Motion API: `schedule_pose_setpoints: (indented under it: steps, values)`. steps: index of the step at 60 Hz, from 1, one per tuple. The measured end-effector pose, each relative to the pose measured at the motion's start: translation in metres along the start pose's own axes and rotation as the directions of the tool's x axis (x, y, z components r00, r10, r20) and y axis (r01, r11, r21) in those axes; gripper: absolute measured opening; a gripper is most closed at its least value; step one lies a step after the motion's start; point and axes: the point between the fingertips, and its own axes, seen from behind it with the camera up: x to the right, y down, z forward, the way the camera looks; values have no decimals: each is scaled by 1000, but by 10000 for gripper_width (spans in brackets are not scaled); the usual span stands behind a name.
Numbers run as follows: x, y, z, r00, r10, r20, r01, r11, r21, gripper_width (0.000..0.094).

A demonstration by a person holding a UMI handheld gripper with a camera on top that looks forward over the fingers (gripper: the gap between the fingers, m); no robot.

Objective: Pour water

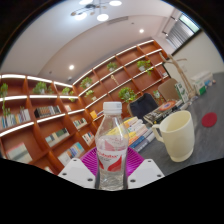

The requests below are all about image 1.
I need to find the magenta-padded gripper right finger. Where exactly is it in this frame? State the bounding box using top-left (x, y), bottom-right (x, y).
top-left (125, 146), bottom-right (165, 190)

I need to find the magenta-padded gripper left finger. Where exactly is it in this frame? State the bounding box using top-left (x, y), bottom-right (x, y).
top-left (57, 147), bottom-right (101, 190)

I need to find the clear plastic water bottle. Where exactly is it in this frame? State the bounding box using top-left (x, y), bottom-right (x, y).
top-left (94, 101), bottom-right (131, 192)

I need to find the stack of colourful books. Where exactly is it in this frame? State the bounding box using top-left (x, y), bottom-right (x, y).
top-left (107, 116), bottom-right (156, 153)

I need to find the wooden shelf unit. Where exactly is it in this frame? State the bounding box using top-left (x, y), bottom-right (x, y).
top-left (0, 38), bottom-right (171, 175)

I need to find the stack of black books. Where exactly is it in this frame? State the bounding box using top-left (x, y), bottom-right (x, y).
top-left (143, 99), bottom-right (185, 126)

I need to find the dark blue chair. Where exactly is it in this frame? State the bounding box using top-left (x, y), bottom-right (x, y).
top-left (128, 92), bottom-right (160, 122)

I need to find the flat round red coaster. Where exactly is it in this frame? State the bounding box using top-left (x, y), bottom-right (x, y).
top-left (201, 112), bottom-right (218, 128)

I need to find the tan chair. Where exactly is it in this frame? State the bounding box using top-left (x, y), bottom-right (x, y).
top-left (157, 77), bottom-right (181, 102)

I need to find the green and white box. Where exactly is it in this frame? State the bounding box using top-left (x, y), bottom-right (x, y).
top-left (174, 81), bottom-right (190, 105)

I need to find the wooden artist mannequin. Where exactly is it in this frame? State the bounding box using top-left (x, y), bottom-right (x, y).
top-left (158, 51), bottom-right (198, 100)

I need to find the stack of white boxes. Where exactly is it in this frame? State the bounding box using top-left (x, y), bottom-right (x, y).
top-left (190, 70), bottom-right (215, 97)

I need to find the window with grey curtain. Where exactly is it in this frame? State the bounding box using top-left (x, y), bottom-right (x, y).
top-left (164, 12), bottom-right (202, 52)

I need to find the multi-bulb ceiling lamp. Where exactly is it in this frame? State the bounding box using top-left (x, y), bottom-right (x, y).
top-left (69, 0), bottom-right (124, 23)

